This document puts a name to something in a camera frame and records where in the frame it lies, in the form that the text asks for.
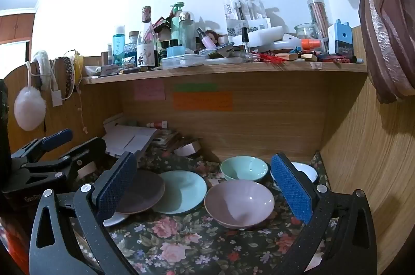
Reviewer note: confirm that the red paint tube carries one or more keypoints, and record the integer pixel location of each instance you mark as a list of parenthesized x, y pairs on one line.
[(157, 124)]

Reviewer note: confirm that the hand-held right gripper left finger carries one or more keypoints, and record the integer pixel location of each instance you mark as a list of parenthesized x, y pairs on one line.
[(116, 185)]

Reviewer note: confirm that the floral tablecloth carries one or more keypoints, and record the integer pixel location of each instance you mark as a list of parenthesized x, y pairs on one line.
[(194, 245)]

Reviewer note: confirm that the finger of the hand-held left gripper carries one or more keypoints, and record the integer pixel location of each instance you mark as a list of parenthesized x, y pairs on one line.
[(56, 138), (86, 153)]

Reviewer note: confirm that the red tassel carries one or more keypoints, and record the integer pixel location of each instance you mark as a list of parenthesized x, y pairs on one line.
[(272, 61)]

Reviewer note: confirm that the white bowl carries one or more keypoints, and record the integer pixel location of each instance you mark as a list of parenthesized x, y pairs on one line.
[(304, 172), (240, 203)]

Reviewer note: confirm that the brown plate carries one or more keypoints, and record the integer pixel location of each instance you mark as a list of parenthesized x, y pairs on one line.
[(142, 190)]

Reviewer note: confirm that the blue round jar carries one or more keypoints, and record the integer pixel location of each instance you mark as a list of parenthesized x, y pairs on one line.
[(176, 51)]

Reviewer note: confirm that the small pink bottle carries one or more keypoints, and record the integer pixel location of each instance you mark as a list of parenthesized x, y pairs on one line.
[(206, 40)]

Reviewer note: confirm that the wooden shelf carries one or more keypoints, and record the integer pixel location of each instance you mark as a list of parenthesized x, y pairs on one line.
[(227, 72)]

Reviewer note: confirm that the white flat box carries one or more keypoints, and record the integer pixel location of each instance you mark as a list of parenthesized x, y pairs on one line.
[(266, 34)]

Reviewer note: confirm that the white fluffy headband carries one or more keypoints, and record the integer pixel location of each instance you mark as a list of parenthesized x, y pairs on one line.
[(43, 67)]

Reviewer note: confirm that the teal pump bottle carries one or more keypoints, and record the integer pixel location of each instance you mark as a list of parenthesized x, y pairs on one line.
[(176, 25)]

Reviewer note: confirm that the corked glass jar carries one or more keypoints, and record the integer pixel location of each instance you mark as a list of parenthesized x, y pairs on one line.
[(131, 51)]

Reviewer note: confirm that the small white bottle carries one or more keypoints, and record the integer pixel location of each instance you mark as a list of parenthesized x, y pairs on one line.
[(110, 56)]

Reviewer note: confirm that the blue liquid bottle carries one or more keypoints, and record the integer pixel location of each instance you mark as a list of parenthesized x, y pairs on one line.
[(119, 46)]

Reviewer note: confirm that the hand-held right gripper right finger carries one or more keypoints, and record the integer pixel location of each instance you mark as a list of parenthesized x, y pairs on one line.
[(291, 187)]

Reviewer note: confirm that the wooden wall cabinet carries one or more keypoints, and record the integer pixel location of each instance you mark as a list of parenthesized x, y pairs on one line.
[(16, 27)]

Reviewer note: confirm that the orange paper note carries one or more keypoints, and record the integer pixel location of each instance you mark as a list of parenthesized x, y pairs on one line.
[(202, 101)]

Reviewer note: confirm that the teal bowl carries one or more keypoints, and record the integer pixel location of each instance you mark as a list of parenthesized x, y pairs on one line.
[(244, 168)]

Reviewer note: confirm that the black nail polish bottle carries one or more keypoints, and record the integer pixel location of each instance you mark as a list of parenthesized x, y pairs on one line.
[(245, 40)]

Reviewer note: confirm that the silver cap glass bottle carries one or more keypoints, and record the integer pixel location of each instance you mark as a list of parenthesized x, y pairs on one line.
[(187, 31)]

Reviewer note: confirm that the pink paper note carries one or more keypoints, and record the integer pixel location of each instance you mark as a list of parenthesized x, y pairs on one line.
[(149, 90)]

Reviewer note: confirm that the blue white pencil sharpener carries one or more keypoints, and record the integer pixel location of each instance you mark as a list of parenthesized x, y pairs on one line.
[(340, 40)]

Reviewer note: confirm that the teal plate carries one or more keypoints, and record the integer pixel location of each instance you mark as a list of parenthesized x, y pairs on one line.
[(183, 192)]

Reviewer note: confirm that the pink brown curtain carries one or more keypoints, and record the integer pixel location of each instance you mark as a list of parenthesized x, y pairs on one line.
[(389, 35)]

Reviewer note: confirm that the orange cap spray bottle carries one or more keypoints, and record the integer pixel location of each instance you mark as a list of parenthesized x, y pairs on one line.
[(301, 43)]

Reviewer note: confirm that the clear pencil canister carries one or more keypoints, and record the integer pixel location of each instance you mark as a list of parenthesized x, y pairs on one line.
[(317, 15)]

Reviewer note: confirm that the stack of books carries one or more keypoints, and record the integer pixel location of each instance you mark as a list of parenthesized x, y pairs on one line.
[(165, 140)]

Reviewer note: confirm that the white earbud case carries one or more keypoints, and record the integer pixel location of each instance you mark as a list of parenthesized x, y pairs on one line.
[(92, 70)]

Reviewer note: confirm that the clear blister pack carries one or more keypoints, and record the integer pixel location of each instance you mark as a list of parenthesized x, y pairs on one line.
[(257, 10), (234, 12)]

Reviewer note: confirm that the tall printed glass bottle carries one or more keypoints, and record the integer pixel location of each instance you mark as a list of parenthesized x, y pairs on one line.
[(146, 44)]

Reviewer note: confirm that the wide glass jar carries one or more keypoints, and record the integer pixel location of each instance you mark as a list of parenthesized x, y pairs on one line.
[(307, 33)]

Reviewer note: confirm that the brown headband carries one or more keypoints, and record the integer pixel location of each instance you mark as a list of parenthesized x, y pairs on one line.
[(68, 74)]

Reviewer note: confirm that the small white box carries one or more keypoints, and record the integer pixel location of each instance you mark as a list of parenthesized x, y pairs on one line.
[(188, 148)]

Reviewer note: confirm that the clear plastic lidded container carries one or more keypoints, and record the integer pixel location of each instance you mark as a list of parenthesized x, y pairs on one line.
[(183, 61)]

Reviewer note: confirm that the white plate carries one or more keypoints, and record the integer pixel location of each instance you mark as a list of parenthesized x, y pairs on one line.
[(113, 220)]

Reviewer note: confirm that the white hanging charger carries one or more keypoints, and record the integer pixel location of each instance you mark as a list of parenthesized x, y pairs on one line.
[(56, 98)]

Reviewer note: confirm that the white cardboard box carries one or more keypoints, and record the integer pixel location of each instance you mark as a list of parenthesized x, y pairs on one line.
[(129, 138)]

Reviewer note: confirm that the white powder puff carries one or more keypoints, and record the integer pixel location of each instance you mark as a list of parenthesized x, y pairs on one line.
[(29, 111)]

